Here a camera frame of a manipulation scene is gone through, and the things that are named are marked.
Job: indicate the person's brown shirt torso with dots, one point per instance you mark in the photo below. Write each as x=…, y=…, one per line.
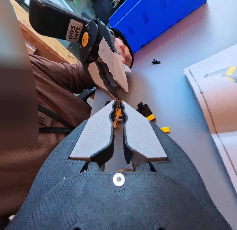
x=61, y=146

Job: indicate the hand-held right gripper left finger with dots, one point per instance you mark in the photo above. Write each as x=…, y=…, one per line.
x=92, y=135

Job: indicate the yellow lego tile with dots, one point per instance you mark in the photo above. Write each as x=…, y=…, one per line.
x=165, y=129

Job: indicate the person's left hand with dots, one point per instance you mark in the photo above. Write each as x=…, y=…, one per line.
x=125, y=53

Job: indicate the person's left forearm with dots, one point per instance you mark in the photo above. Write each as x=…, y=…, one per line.
x=61, y=76

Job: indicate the yellow lego assembly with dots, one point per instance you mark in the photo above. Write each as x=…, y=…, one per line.
x=118, y=115

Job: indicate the black lego plate yellow end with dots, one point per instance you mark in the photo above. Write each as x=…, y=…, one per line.
x=145, y=110

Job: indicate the black office chair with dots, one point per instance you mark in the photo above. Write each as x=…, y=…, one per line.
x=86, y=93

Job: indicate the small black lego connector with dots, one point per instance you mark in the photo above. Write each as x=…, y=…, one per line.
x=156, y=61

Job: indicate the blue plastic bin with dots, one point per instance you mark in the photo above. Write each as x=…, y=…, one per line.
x=157, y=16

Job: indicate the lego instruction booklet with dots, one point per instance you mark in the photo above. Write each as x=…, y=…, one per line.
x=218, y=103

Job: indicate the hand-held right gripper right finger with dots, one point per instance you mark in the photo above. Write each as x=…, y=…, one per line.
x=144, y=135

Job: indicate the wooden desk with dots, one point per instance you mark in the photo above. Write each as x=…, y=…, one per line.
x=46, y=46

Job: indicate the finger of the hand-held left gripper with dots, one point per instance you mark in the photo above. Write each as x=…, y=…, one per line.
x=97, y=76
x=113, y=63

